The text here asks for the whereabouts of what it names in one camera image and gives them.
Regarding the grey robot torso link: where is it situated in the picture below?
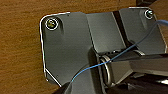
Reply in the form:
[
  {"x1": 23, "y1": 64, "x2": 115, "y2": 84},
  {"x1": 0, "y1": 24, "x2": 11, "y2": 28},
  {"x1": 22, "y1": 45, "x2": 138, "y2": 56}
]
[{"x1": 88, "y1": 46, "x2": 168, "y2": 89}]

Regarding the thin blue cable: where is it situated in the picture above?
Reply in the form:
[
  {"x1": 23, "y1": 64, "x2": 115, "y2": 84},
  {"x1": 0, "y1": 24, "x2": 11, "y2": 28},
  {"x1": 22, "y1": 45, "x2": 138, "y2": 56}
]
[{"x1": 70, "y1": 20, "x2": 168, "y2": 86}]

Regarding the dark robot mobile base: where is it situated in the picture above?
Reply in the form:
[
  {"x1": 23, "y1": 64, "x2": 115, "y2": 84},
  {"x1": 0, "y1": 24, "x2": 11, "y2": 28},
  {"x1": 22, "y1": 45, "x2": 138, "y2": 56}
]
[{"x1": 39, "y1": 7, "x2": 168, "y2": 94}]

